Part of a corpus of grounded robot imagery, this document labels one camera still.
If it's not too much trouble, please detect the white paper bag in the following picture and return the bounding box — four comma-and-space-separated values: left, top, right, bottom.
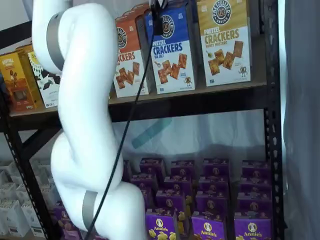
32, 159, 55, 201
0, 182, 18, 201
21, 202, 42, 237

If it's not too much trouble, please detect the purple Annie's snack box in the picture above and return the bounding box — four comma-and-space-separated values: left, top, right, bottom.
201, 158, 230, 178
52, 204, 85, 240
184, 191, 229, 218
241, 159, 271, 179
198, 175, 230, 194
162, 175, 194, 193
176, 211, 228, 240
145, 213, 180, 240
233, 216, 273, 240
239, 175, 273, 195
170, 159, 196, 178
139, 157, 165, 176
236, 191, 273, 220
129, 173, 159, 191
155, 189, 188, 216

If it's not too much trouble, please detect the black metal shelving rack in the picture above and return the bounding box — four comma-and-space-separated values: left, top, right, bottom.
0, 0, 286, 240

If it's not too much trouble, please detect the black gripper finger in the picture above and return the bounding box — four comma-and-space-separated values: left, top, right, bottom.
152, 6, 164, 36

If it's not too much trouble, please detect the black cable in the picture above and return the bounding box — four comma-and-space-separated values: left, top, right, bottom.
83, 4, 157, 240

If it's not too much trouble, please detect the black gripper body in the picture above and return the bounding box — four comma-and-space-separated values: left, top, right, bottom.
149, 0, 173, 11

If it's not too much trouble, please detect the particle board shelf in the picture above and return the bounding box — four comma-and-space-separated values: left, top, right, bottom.
8, 78, 267, 118

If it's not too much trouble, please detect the Simple Mills sweet thins box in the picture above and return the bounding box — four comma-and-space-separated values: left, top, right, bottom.
27, 49, 62, 109

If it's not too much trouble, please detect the blue pretzel crackers box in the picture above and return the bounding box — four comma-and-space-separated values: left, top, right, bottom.
136, 5, 198, 95
172, 0, 198, 8

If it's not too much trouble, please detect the orange yellow snack box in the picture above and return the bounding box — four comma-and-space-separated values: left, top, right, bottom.
0, 51, 43, 112
14, 44, 35, 55

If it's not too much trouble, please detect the orange pretzel crackers box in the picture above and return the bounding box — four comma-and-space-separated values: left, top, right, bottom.
129, 2, 151, 12
113, 15, 151, 98
115, 8, 146, 21

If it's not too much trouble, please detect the gold pretzel crackers box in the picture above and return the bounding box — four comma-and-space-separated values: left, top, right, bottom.
196, 0, 252, 88

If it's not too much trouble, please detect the white boxes stack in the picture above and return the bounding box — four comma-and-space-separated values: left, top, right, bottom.
0, 199, 27, 238

